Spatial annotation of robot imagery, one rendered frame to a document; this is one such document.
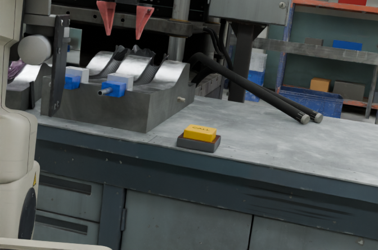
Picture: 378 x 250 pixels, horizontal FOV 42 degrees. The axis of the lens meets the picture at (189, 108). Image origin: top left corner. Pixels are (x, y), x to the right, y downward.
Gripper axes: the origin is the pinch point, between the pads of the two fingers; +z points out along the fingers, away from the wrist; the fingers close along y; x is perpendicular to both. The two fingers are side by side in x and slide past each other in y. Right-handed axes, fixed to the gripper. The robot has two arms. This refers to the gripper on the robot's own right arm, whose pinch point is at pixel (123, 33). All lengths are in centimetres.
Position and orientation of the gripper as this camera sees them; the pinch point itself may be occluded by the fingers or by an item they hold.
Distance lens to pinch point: 112.8
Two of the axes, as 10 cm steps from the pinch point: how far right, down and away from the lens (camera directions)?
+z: -1.2, 9.7, 2.0
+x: -2.2, 1.7, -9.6
